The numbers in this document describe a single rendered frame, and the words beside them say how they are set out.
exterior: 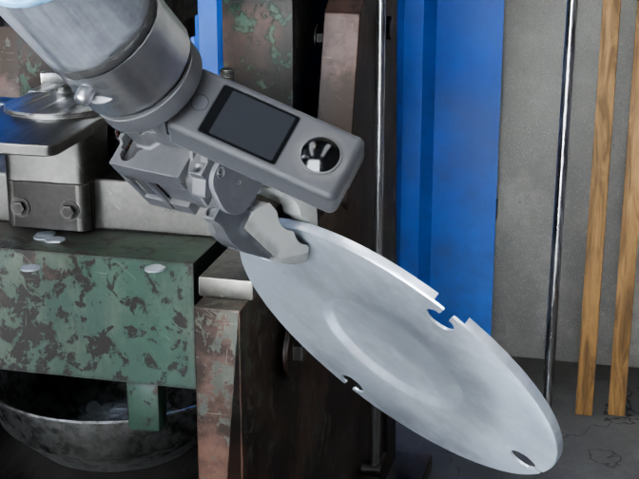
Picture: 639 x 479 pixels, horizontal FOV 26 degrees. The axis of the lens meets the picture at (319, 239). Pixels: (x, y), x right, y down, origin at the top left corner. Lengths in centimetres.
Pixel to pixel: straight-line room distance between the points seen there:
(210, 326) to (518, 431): 49
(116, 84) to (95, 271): 73
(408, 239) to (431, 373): 178
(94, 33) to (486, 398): 40
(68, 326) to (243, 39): 49
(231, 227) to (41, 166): 70
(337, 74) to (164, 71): 107
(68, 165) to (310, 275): 60
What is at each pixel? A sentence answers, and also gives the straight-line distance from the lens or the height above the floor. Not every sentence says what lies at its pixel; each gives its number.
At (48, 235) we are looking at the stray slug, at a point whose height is 65.
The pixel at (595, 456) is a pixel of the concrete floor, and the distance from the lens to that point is 254.
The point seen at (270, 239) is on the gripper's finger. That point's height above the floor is 83.
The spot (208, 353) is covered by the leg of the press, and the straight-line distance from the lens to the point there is 143.
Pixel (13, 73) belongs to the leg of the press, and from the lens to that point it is 203.
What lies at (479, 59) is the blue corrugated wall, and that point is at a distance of 274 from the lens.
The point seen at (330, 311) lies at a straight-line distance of 107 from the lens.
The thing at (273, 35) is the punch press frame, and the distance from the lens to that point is 182.
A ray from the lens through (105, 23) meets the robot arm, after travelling 78.
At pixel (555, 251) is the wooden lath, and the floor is 31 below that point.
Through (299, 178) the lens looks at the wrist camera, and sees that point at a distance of 82.
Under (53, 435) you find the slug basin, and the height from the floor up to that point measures 38.
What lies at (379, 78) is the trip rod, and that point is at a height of 74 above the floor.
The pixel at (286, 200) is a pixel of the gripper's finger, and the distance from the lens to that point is 95.
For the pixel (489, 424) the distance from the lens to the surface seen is 105.
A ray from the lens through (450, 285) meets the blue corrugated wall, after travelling 287.
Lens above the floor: 112
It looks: 18 degrees down
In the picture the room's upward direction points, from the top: straight up
